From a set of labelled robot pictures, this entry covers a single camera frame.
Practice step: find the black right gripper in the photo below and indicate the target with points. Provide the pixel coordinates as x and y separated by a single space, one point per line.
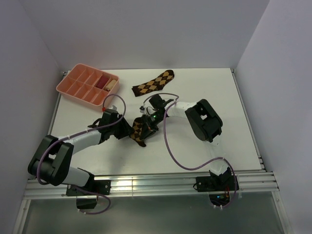
148 129

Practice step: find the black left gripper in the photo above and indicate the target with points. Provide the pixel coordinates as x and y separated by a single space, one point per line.
126 129

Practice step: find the brown argyle sock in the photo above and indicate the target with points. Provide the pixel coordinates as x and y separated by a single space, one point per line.
137 130
156 84

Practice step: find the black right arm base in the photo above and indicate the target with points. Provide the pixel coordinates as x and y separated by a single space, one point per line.
223 184

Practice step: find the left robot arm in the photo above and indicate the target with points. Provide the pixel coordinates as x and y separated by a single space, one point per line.
52 159

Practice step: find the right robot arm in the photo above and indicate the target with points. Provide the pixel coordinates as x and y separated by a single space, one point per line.
204 122

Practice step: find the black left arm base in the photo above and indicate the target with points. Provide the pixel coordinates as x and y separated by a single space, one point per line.
88 197

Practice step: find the tan rolled sock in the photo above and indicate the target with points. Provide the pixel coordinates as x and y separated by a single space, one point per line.
110 85

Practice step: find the dark red rolled sock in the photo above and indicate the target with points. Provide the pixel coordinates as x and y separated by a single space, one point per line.
102 81

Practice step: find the pink compartment tray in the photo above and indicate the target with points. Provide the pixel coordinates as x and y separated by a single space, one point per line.
79 86

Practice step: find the front aluminium rail frame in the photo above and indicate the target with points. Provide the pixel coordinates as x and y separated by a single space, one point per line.
155 185

